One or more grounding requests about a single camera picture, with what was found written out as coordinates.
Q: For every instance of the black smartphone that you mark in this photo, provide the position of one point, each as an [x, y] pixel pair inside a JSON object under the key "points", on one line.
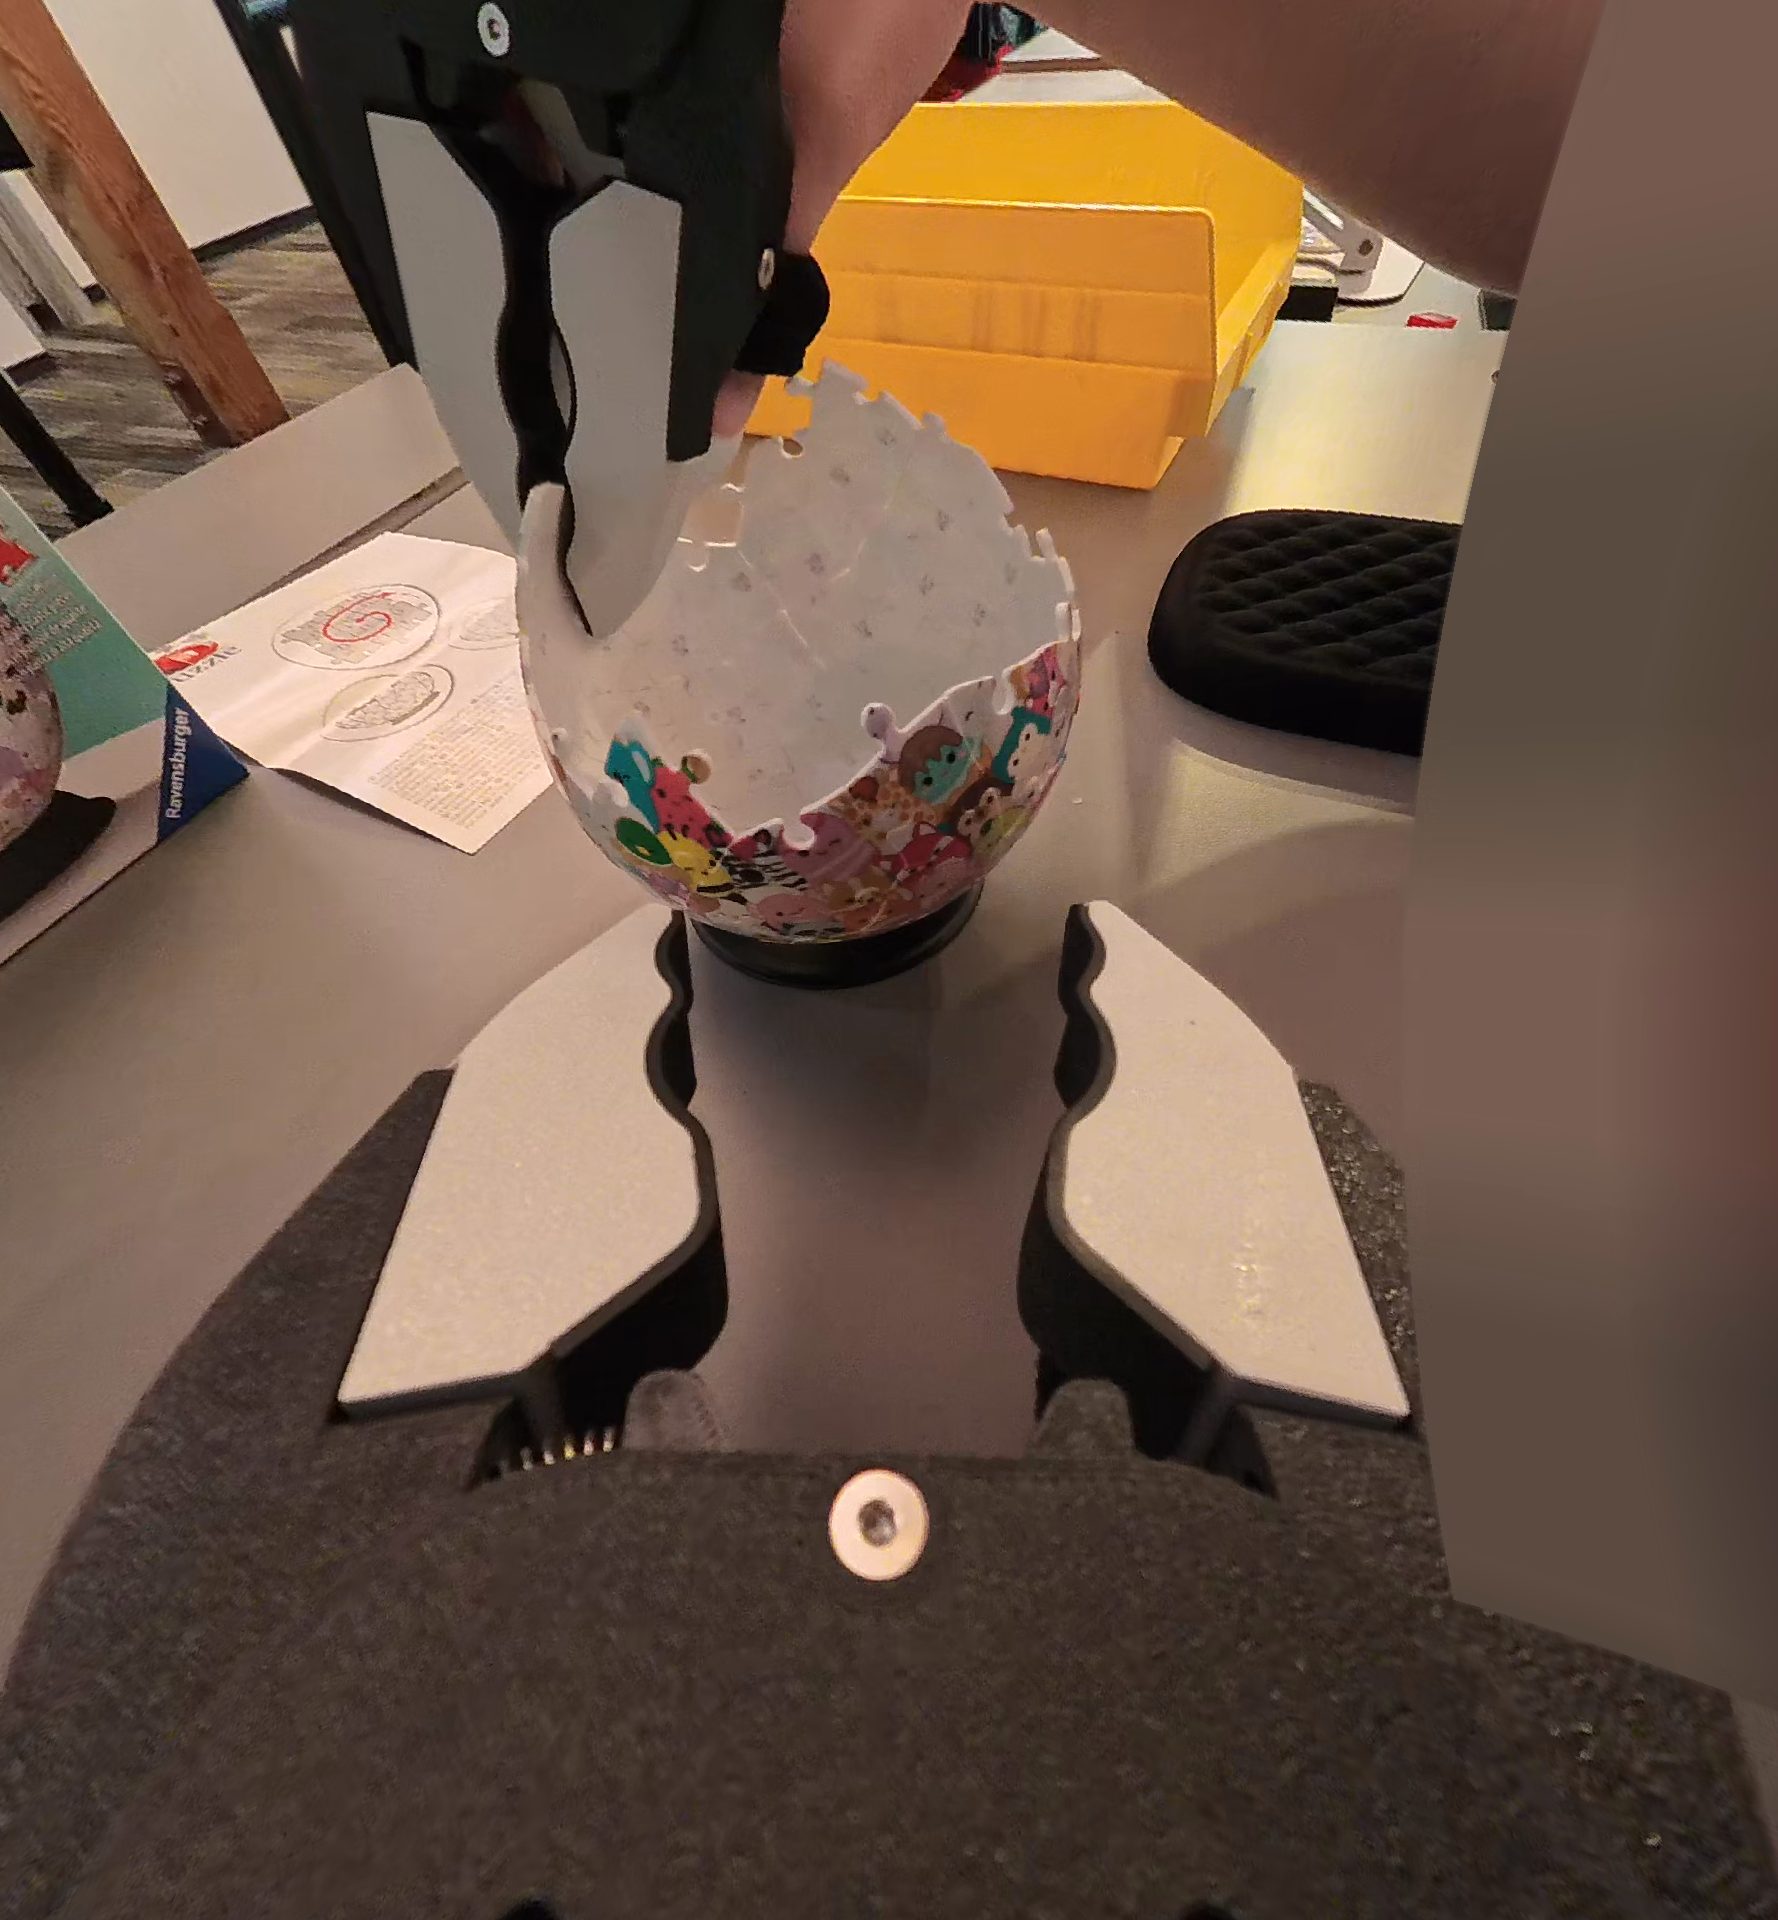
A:
{"points": [[1495, 312]]}

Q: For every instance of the yellow plastic bin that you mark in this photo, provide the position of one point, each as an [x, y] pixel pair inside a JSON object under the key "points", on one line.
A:
{"points": [[1053, 302]]}

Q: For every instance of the white instruction leaflet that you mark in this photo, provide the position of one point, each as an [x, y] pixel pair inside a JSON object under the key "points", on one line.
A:
{"points": [[377, 706]]}

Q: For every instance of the black round puzzle stand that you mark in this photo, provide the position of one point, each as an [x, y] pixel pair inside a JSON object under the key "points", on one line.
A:
{"points": [[830, 951]]}

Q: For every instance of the teal puzzle box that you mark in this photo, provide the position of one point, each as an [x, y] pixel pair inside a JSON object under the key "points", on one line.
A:
{"points": [[97, 642]]}

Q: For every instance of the person's right forearm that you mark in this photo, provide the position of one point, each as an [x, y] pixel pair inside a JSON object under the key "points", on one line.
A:
{"points": [[1278, 92]]}

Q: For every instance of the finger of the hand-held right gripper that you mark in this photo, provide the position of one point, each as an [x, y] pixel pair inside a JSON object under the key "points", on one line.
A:
{"points": [[630, 378], [443, 302]]}

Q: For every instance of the black textured wrist rest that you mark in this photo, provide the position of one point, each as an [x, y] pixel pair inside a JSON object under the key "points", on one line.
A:
{"points": [[1312, 628]]}

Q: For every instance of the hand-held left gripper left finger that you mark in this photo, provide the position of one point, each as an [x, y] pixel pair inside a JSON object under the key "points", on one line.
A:
{"points": [[530, 1200]]}

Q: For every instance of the person's right hand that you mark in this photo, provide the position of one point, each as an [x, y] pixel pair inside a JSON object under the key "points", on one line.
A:
{"points": [[857, 92]]}

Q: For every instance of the colourful puzzle ball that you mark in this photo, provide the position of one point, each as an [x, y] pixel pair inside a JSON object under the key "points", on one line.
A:
{"points": [[857, 602]]}

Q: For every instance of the wooden support post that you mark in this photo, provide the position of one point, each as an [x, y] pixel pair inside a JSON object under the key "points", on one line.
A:
{"points": [[97, 197]]}

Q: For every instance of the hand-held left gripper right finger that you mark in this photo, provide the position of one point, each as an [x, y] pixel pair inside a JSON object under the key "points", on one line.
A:
{"points": [[1206, 1200]]}

